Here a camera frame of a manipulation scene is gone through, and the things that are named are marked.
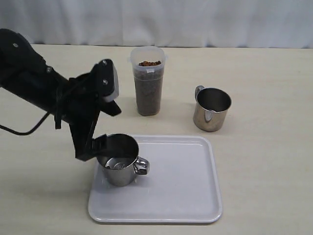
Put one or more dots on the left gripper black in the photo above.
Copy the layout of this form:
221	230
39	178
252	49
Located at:
79	105

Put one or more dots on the steel mug with pellets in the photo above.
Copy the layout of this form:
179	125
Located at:
122	171

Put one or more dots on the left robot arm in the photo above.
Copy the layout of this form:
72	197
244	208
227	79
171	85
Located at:
24	72

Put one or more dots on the clear plastic tall cup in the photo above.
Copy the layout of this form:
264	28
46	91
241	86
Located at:
148	64

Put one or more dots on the white rectangular tray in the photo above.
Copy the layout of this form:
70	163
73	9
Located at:
181	187

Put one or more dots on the white backdrop curtain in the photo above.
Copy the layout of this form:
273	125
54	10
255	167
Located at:
162	23

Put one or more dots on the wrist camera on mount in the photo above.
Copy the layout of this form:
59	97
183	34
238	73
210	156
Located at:
106	80

